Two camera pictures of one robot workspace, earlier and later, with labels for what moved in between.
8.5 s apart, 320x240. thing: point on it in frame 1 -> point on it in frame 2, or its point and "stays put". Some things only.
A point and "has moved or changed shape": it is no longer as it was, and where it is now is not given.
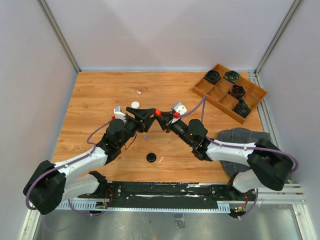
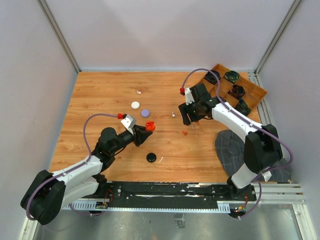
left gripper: [145, 125] -> [140, 135]
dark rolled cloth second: [232, 76] stays put
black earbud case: [151, 157] stays put
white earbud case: [135, 104] stays put
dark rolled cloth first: [212, 76] stays put
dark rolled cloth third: [237, 91] stays put
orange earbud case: [157, 112] has moved or changed shape
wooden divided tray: [236, 95] stays put
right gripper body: [177, 126] -> [193, 111]
